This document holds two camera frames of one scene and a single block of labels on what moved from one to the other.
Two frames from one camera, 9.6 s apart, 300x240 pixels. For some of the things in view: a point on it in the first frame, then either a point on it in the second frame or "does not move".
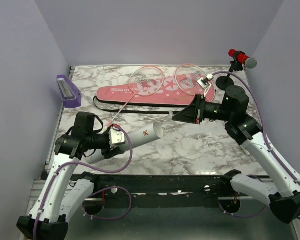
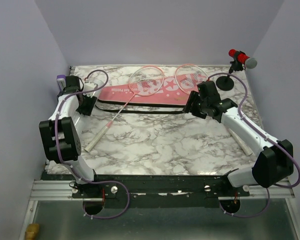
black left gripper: [108, 153] to [88, 109]
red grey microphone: [250, 62] does not move
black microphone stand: [223, 82] does not move
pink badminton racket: [144, 81] does not move
